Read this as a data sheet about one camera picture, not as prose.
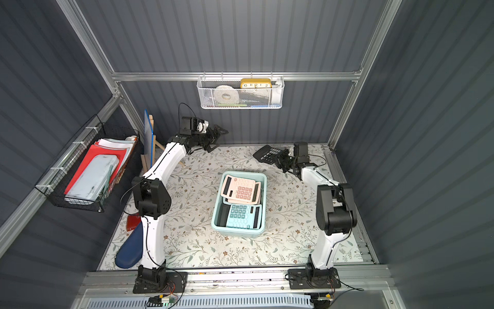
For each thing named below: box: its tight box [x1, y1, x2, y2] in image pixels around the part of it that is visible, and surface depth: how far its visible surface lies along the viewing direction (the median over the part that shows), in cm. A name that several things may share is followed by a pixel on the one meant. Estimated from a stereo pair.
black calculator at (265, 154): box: [252, 144, 282, 165], surface depth 100 cm
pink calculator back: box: [220, 174, 262, 205], surface depth 88 cm
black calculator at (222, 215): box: [216, 202, 231, 228], surface depth 84 cm
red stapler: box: [126, 213, 142, 232], surface depth 91 cm
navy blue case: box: [115, 221, 143, 269], surface depth 80 cm
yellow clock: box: [239, 77, 273, 89], surface depth 90 cm
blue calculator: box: [225, 204, 263, 230], surface depth 81 cm
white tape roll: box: [213, 84, 239, 105], surface depth 86 cm
